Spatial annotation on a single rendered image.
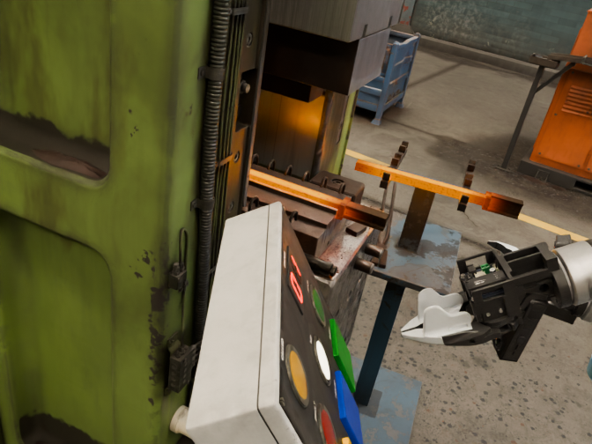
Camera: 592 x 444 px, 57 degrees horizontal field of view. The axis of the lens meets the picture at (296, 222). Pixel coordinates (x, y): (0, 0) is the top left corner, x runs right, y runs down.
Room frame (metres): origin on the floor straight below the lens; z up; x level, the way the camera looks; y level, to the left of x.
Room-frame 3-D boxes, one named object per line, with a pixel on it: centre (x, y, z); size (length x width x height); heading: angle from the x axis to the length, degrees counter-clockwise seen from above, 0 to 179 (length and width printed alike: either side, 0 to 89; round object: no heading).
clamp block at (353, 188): (1.21, -0.08, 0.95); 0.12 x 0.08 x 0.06; 71
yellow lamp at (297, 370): (0.37, -0.03, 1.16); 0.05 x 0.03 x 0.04; 161
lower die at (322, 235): (1.09, 0.12, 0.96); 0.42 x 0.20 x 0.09; 71
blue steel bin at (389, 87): (5.29, -0.16, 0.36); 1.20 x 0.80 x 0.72; 69
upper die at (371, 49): (1.09, 0.12, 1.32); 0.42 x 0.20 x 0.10; 71
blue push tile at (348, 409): (0.48, -0.10, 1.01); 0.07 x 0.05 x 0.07; 6
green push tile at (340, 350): (0.58, -0.09, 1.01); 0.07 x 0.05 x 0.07; 6
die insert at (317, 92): (1.13, 0.15, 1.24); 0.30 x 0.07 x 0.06; 71
